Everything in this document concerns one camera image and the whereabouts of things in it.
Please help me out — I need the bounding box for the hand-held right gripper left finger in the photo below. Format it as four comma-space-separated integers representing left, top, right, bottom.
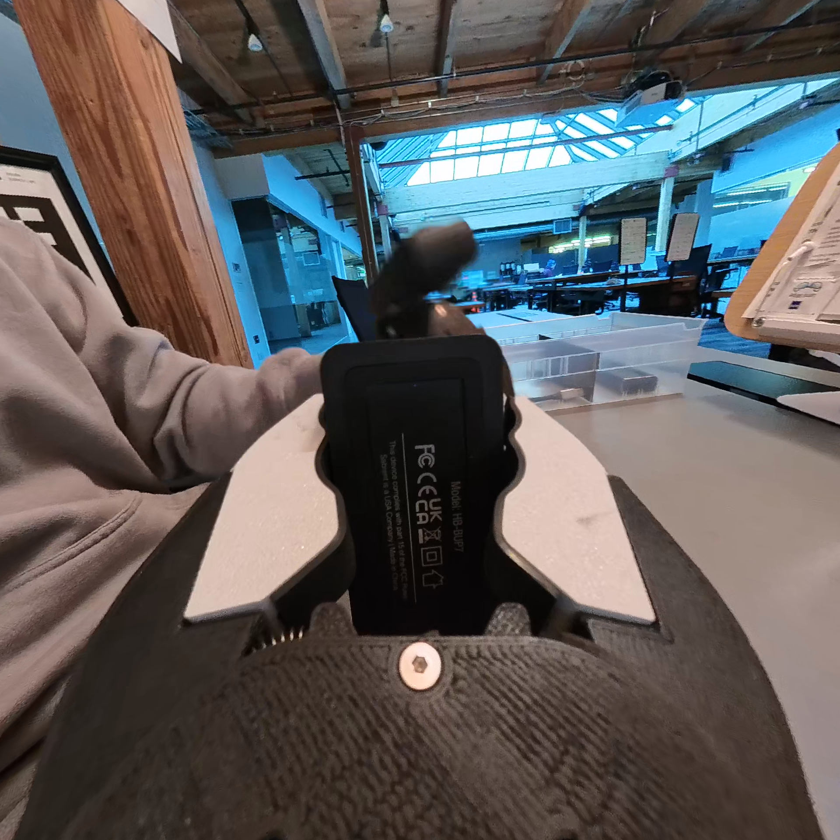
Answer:
184, 392, 355, 627

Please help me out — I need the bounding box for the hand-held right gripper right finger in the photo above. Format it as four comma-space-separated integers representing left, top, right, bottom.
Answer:
489, 395, 657, 637

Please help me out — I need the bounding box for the matte black USB hub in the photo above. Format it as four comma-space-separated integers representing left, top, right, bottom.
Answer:
320, 335, 511, 636

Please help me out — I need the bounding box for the person's left forearm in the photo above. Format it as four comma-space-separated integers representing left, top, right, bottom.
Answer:
154, 346, 326, 493

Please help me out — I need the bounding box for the clear plastic bin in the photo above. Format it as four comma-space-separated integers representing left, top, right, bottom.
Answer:
482, 311, 708, 411

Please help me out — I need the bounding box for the white standing sign board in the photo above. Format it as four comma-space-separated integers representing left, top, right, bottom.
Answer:
665, 212, 700, 263
619, 217, 648, 266

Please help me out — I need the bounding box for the black office chair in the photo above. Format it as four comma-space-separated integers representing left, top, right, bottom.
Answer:
676, 244, 713, 316

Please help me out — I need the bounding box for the ceiling projector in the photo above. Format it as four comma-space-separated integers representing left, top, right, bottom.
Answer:
616, 71, 689, 127

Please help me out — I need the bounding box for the wooden clipboard stand with papers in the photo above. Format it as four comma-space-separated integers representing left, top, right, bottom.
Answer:
724, 144, 840, 349

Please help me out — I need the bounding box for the white paper sheet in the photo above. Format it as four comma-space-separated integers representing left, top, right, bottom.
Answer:
121, 0, 183, 63

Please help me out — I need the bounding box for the framed black white tag poster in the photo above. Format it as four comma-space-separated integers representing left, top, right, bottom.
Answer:
0, 146, 139, 327

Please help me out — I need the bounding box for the wooden support post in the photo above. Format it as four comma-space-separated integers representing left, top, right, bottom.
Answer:
13, 0, 253, 368

